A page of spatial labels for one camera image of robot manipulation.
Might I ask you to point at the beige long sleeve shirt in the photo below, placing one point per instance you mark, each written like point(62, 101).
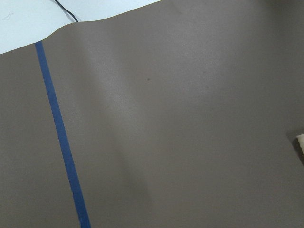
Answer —
point(300, 139)

